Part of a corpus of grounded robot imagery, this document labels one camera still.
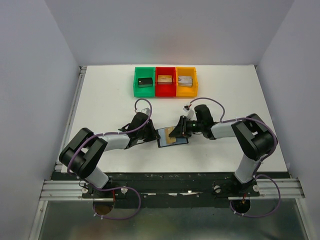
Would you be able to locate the aluminium frame rail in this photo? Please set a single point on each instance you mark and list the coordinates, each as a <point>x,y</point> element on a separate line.
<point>53,164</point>

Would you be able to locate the red plastic bin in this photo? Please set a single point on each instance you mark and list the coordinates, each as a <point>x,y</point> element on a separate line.
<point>165,91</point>

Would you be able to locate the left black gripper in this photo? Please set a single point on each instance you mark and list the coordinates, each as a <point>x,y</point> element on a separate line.
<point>154,134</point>

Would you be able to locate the gold card in red bin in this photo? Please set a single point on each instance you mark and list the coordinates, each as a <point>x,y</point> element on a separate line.
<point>164,79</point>

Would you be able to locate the green plastic bin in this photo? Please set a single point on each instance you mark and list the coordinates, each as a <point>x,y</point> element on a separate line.
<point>148,92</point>

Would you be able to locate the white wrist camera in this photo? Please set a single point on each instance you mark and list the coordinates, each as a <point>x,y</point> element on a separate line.
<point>147,111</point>
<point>189,112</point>

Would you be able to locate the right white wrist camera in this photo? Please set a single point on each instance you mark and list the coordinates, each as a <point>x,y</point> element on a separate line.
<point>189,112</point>

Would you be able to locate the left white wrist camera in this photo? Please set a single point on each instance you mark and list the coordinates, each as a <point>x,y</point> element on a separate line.
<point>147,111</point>

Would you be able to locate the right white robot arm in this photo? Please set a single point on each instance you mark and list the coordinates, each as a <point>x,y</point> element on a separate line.
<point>256,139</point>

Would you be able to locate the silver card in orange bin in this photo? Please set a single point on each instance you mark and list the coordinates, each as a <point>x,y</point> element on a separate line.
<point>185,81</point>

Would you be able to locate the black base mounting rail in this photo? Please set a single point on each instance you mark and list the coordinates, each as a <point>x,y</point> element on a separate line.
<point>170,190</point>

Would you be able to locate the orange plastic bin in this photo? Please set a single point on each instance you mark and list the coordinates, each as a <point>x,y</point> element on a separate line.
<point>186,92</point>

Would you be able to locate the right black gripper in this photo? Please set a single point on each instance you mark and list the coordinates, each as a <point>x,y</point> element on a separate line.
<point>181,129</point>

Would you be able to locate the black leather card holder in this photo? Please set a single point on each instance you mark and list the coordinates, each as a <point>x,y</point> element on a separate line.
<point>166,141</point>

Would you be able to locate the black card in green bin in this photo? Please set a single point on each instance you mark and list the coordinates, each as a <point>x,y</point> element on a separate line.
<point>144,82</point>

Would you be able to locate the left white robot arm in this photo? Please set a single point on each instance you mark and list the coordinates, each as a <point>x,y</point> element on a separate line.
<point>82,154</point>

